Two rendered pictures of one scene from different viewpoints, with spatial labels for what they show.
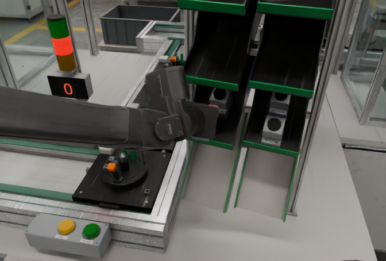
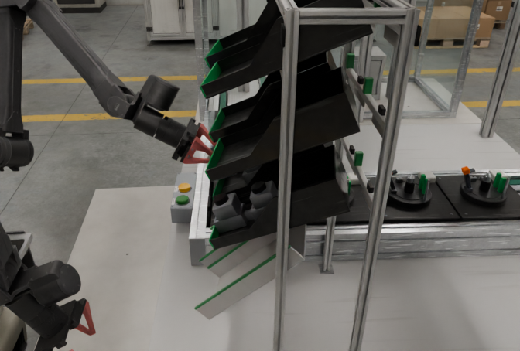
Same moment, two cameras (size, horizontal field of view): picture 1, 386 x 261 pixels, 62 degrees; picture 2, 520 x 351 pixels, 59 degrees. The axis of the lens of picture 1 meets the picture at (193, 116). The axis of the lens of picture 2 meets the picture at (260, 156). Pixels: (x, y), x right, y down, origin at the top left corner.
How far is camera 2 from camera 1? 1.06 m
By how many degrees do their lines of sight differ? 63
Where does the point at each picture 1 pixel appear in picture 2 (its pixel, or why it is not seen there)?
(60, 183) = not seen: hidden behind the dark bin
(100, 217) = (197, 201)
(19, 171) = not seen: hidden behind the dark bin
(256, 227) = (239, 335)
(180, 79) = (155, 88)
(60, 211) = (200, 181)
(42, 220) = (189, 176)
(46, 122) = (71, 56)
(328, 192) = not seen: outside the picture
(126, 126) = (98, 85)
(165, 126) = (115, 103)
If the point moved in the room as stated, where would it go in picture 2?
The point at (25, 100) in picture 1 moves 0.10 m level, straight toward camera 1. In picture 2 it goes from (71, 42) to (27, 50)
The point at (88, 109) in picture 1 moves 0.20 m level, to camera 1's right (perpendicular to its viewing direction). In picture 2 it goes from (90, 63) to (82, 96)
